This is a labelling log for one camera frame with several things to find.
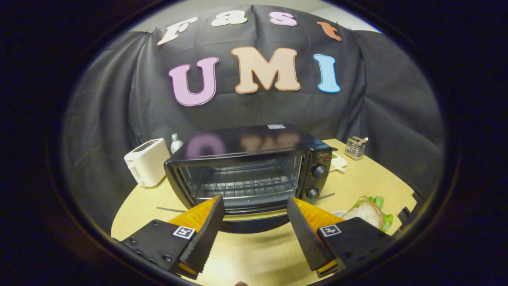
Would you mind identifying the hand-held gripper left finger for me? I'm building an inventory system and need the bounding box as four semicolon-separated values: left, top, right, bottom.
119;195;225;280

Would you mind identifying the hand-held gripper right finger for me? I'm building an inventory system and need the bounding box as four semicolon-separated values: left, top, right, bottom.
287;197;395;278

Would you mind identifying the lettuce sandwich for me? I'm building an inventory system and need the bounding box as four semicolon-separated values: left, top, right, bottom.
342;195;394;233

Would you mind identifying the white pop-up toaster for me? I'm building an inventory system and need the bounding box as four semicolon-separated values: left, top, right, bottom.
124;138;171;187

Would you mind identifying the wire mesh basket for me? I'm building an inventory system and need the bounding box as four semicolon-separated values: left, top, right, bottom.
344;136;369;160

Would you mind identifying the black toaster oven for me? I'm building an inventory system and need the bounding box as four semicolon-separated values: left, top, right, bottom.
164;124;333;234

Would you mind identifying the black backdrop cloth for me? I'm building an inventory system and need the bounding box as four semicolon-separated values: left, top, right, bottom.
62;5;445;235

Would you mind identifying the white divided bean dish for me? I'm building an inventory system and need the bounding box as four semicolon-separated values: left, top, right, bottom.
329;153;348;172

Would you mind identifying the black chair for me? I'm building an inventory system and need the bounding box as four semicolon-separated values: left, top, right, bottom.
398;191;421;228

